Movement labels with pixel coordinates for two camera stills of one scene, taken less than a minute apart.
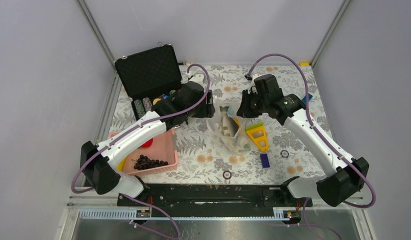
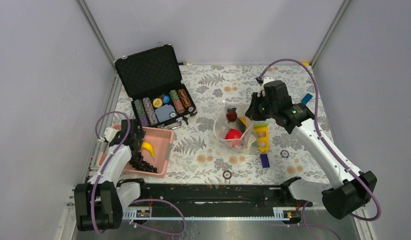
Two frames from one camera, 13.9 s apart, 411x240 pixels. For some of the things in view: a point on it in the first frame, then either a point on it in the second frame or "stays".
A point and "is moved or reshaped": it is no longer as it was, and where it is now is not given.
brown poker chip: [227, 174] stays
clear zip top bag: [228, 126] is moved or reshaped
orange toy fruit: [236, 121] → [243, 119]
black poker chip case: [148, 76] stays
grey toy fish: [229, 125] → [241, 126]
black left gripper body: [204, 110] → [140, 135]
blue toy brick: [304, 99] stays
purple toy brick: [265, 160] stays
